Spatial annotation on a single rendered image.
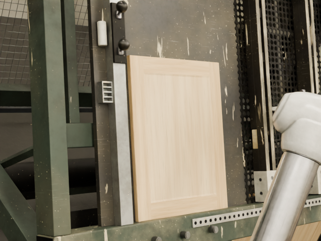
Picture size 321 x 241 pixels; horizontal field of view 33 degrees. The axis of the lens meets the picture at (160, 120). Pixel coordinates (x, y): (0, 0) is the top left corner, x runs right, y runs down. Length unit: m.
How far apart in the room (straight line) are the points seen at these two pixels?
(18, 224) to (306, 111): 0.99
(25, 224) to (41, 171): 0.26
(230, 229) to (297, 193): 0.69
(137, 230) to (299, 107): 0.69
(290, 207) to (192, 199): 0.62
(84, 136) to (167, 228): 0.43
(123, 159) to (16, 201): 0.43
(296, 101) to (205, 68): 0.69
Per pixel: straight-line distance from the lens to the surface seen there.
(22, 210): 1.96
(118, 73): 1.83
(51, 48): 1.70
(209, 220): 2.05
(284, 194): 1.49
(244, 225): 2.20
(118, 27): 1.85
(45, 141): 1.68
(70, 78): 1.83
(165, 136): 1.96
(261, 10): 2.36
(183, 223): 1.97
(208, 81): 2.13
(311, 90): 2.55
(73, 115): 1.82
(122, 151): 1.81
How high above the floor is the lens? 1.89
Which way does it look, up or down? 21 degrees down
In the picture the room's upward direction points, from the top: 19 degrees clockwise
